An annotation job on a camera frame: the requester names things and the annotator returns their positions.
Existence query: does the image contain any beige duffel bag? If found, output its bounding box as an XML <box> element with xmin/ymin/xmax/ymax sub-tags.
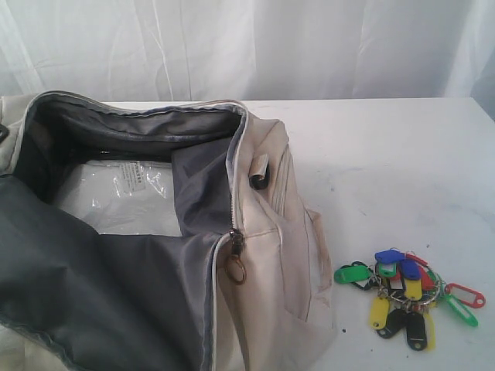
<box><xmin>1</xmin><ymin>91</ymin><xmax>335</xmax><ymax>370</ymax></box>

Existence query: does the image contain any colourful key tag bunch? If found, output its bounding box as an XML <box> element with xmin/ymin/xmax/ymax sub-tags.
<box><xmin>333</xmin><ymin>248</ymin><xmax>486</xmax><ymax>352</ymax></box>

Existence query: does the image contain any white plastic wrapped package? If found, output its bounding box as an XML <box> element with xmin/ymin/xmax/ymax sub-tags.
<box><xmin>53</xmin><ymin>161</ymin><xmax>181</xmax><ymax>237</ymax></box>

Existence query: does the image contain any white backdrop curtain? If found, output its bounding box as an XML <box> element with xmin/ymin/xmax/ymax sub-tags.
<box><xmin>1</xmin><ymin>1</ymin><xmax>494</xmax><ymax>101</ymax></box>

